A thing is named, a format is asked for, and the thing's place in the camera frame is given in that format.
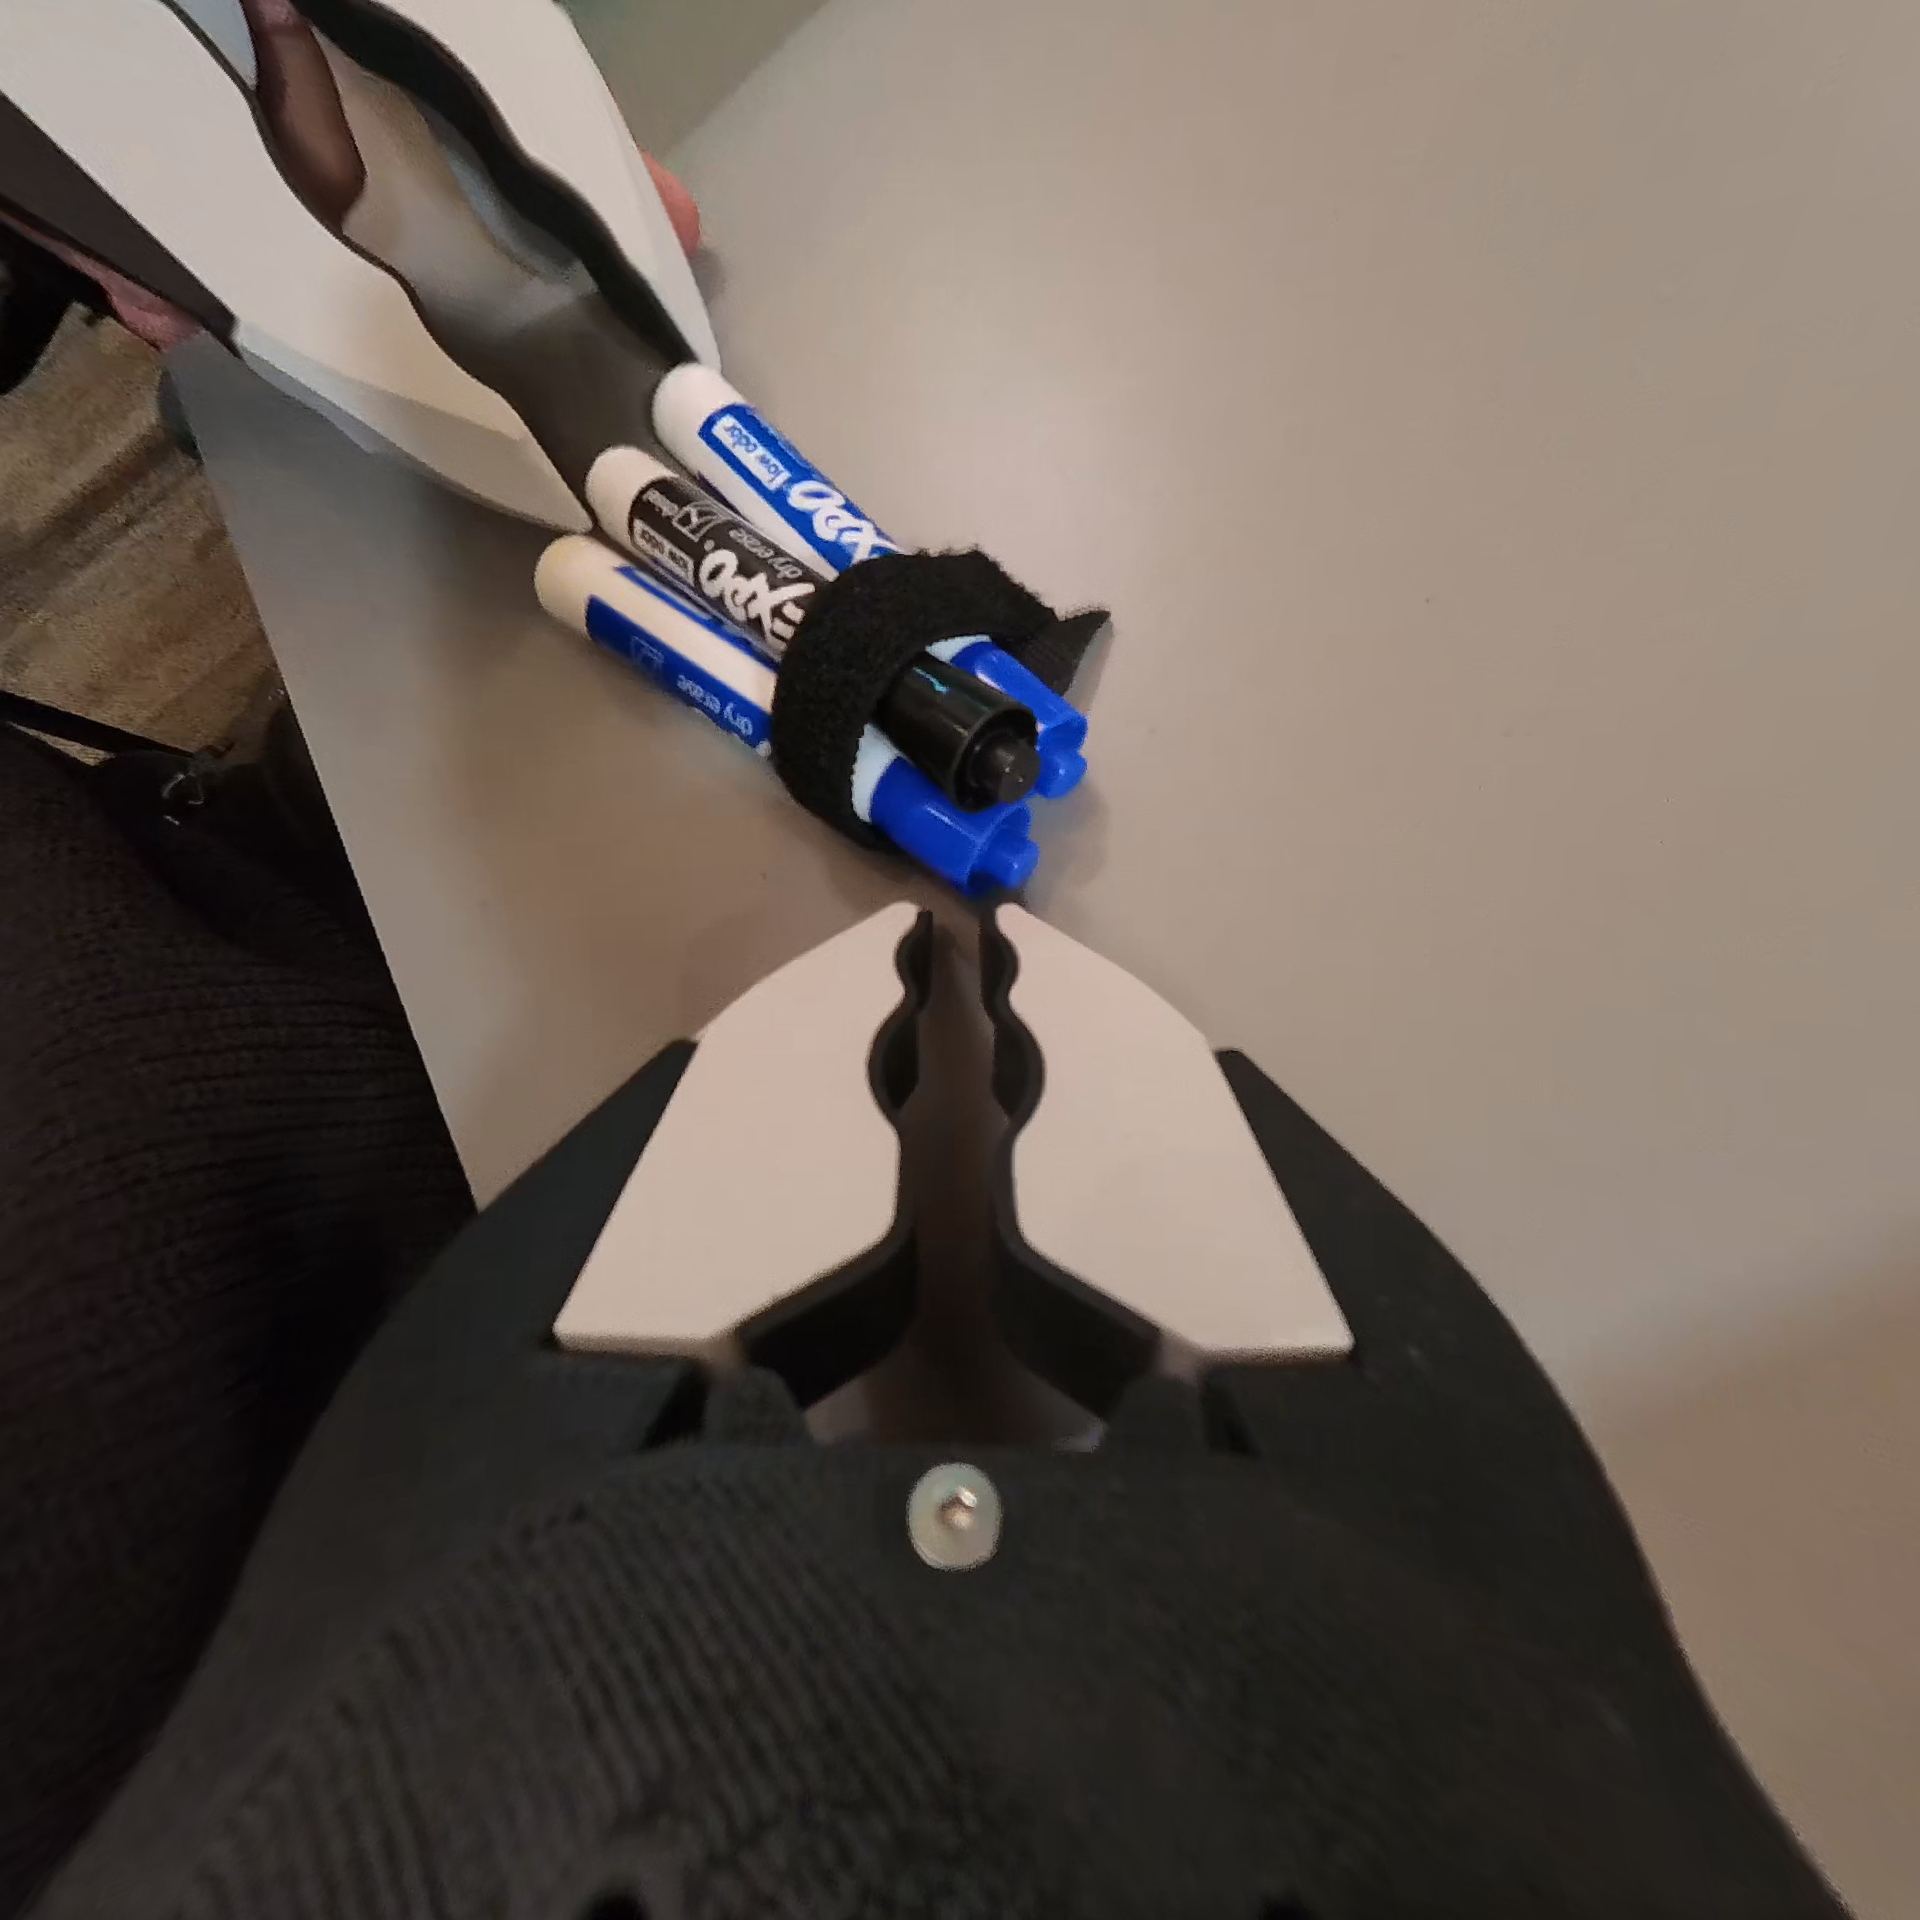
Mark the person's left hand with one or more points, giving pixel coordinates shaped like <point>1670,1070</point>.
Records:
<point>308,106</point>

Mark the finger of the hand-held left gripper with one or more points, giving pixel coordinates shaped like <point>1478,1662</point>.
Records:
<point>182,166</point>
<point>571,135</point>

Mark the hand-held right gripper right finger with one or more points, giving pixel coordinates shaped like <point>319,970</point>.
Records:
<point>1172,1201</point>

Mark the black dry erase marker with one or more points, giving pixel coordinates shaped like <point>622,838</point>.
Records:
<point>676,525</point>

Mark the grey desk with wooden edge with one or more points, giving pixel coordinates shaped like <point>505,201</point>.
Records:
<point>1350,599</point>

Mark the person's black clothing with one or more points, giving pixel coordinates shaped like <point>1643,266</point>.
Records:
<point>182,1201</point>

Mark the blue dry erase marker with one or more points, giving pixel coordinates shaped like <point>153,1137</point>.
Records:
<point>721,435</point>
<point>629,616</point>

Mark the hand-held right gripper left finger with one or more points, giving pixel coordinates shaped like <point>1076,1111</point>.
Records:
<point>751,1185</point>

